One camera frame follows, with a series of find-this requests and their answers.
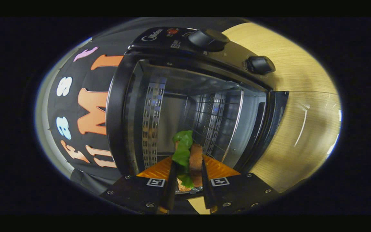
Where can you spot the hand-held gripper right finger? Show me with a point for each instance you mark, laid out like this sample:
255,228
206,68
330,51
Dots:
207,190

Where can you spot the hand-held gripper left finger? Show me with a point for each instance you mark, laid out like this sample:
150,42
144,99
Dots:
171,190

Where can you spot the lettuce bread sandwich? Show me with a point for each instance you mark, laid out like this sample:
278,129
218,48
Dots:
196,161

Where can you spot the black toaster oven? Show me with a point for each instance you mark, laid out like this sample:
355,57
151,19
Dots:
204,58

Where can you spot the black backdrop cloth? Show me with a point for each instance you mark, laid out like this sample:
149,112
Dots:
85,72

